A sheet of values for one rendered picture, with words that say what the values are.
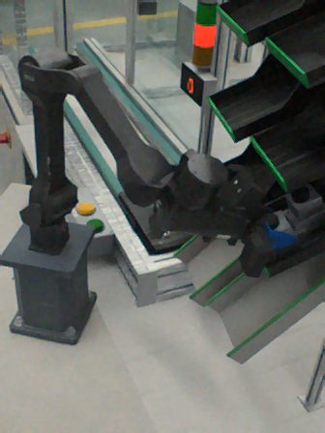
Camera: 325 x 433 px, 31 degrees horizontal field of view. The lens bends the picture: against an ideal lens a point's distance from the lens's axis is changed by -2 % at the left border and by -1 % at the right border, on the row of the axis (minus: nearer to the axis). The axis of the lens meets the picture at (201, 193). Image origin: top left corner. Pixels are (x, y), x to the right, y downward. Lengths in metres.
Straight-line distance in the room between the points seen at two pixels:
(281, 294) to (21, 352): 0.53
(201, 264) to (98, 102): 0.46
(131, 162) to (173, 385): 0.50
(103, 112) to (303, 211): 0.34
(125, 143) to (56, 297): 0.42
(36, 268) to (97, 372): 0.24
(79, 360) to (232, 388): 0.31
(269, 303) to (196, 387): 0.23
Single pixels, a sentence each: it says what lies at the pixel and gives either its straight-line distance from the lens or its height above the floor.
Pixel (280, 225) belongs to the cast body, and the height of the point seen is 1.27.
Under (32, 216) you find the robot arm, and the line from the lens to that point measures 1.09.
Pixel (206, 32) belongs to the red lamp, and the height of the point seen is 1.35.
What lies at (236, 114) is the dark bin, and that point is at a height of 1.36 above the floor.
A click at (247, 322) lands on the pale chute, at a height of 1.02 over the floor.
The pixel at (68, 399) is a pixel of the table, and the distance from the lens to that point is 1.16.
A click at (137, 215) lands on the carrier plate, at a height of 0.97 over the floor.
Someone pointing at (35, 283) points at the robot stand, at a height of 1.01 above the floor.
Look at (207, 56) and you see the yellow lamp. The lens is 1.44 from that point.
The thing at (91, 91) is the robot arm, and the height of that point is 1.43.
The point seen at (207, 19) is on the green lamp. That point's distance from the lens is 1.41.
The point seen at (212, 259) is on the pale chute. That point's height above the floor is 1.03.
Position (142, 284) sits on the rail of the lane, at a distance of 1.26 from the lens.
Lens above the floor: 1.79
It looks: 34 degrees down
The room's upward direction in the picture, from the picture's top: 6 degrees clockwise
